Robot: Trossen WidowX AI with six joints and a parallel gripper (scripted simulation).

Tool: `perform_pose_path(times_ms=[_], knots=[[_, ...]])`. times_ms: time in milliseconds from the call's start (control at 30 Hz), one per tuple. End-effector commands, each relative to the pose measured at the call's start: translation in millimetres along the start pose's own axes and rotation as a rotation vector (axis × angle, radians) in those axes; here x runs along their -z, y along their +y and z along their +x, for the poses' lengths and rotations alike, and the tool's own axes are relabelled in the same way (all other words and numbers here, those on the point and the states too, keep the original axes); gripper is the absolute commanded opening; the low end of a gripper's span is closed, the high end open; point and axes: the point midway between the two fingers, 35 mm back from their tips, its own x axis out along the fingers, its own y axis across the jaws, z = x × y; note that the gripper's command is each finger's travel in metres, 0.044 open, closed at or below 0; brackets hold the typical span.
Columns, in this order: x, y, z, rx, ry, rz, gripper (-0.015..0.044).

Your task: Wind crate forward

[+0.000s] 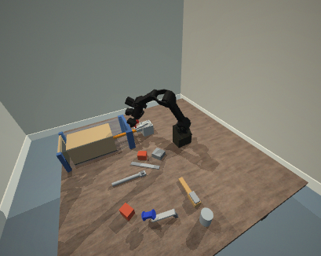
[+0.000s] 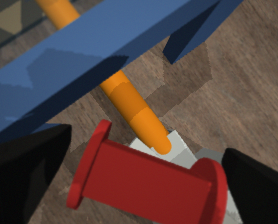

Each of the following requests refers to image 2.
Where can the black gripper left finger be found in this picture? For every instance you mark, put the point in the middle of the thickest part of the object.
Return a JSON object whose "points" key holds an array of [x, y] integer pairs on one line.
{"points": [[27, 167]]}

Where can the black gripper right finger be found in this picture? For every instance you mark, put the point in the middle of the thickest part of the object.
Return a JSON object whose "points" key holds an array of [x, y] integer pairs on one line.
{"points": [[253, 186]]}

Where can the clear-panelled rack with blue posts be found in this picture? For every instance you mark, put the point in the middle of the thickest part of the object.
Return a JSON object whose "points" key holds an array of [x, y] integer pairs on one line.
{"points": [[25, 23]]}

